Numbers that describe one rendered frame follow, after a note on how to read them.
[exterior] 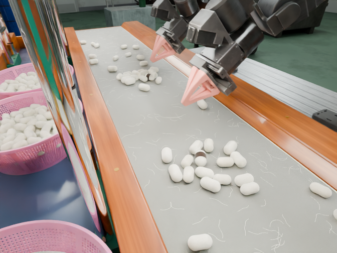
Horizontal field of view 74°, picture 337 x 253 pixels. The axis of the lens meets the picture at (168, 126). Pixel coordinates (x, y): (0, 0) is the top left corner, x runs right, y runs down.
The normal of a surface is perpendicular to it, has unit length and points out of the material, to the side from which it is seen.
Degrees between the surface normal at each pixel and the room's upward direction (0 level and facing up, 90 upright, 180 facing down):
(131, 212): 0
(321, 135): 0
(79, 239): 72
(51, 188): 0
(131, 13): 90
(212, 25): 90
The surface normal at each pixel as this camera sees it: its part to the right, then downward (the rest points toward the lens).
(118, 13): 0.46, 0.50
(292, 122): -0.01, -0.82
